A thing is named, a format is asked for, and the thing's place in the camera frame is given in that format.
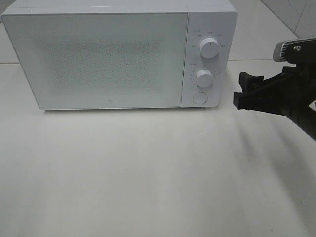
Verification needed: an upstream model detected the white microwave knob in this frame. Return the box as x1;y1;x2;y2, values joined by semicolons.
196;69;214;88
198;35;220;59

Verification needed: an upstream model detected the white microwave door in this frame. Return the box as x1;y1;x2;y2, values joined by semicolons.
3;13;188;110

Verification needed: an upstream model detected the white microwave oven body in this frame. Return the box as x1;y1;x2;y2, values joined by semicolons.
1;0;237;109

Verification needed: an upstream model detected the round white door button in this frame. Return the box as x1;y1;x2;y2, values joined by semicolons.
193;92;208;104

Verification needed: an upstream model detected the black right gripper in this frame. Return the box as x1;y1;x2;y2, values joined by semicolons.
233;36;316;140

